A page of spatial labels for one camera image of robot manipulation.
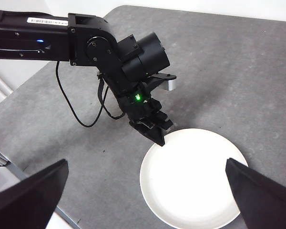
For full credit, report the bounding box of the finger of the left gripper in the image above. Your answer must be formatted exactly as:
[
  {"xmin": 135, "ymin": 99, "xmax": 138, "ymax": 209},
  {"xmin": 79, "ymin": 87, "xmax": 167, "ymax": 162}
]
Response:
[
  {"xmin": 160, "ymin": 118, "xmax": 174, "ymax": 132},
  {"xmin": 129, "ymin": 121, "xmax": 167, "ymax": 147}
]

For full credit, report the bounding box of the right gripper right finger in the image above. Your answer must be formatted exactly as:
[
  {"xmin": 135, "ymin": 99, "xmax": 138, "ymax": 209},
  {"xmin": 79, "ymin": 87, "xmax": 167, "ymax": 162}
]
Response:
[{"xmin": 225, "ymin": 157, "xmax": 286, "ymax": 229}]

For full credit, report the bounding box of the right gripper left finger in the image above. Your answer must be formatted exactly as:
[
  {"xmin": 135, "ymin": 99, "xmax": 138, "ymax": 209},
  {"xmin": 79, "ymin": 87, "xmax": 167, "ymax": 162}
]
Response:
[{"xmin": 0, "ymin": 158, "xmax": 70, "ymax": 229}]

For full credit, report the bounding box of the white round plate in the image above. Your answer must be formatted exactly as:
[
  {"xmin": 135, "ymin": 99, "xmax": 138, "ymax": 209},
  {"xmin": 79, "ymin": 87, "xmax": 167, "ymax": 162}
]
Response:
[{"xmin": 139, "ymin": 128, "xmax": 250, "ymax": 229}]

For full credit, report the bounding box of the white box with green light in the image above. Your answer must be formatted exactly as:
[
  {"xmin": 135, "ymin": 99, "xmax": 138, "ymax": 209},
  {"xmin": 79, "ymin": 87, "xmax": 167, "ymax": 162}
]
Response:
[{"xmin": 0, "ymin": 166, "xmax": 27, "ymax": 196}]

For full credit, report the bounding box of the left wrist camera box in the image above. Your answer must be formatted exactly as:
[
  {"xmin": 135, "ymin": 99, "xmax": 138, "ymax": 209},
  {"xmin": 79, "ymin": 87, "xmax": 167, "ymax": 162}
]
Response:
[{"xmin": 162, "ymin": 79, "xmax": 177, "ymax": 92}]

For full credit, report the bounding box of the short black cable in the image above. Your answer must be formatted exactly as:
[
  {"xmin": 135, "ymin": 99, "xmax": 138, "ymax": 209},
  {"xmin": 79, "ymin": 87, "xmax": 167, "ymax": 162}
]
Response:
[{"xmin": 96, "ymin": 73, "xmax": 127, "ymax": 120}]

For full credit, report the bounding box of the long thin black cable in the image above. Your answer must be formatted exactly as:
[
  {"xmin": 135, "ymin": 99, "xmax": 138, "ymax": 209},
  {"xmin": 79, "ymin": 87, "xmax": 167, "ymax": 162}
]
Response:
[{"xmin": 55, "ymin": 60, "xmax": 108, "ymax": 128}]

